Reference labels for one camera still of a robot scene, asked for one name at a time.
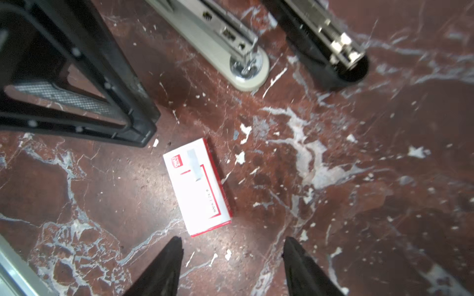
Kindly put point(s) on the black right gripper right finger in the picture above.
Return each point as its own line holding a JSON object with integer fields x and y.
{"x": 303, "y": 276}

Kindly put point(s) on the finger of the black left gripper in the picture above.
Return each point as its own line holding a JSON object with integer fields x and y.
{"x": 63, "y": 73}

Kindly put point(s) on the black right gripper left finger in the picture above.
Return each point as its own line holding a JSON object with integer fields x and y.
{"x": 161, "y": 278}

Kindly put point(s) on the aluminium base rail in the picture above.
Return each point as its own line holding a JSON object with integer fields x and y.
{"x": 17, "y": 278}

